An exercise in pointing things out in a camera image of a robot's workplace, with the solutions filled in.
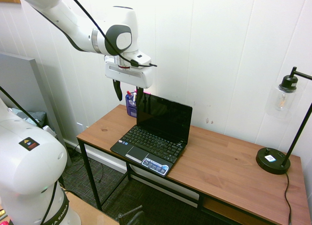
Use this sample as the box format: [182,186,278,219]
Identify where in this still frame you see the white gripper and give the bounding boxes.
[104,62,154,106]

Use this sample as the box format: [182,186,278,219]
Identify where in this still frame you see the black laptop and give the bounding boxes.
[110,92,193,178]

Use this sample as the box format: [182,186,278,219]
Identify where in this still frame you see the blue mesh pen holder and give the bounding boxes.
[125,90,138,119]

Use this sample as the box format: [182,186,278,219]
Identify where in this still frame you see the gray patterned pillow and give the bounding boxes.
[8,107,47,128]

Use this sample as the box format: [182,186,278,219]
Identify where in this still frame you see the black metal clamp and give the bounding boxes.
[115,205,145,225]

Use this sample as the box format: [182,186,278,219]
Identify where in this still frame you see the black desk lamp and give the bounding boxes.
[255,66,312,175]

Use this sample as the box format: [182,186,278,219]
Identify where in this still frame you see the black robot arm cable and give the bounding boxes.
[63,0,158,67]

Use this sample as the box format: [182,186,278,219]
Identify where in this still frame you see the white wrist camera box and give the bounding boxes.
[123,51,152,67]

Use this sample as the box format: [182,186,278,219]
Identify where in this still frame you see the black floor cable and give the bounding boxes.
[65,145,106,184]

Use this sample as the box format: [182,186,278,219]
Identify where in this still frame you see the wooden desk black metal frame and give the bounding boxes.
[76,104,305,225]

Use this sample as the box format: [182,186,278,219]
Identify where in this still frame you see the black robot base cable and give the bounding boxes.
[0,85,59,225]

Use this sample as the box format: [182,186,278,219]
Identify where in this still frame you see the black lamp power cord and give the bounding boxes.
[283,172,293,225]

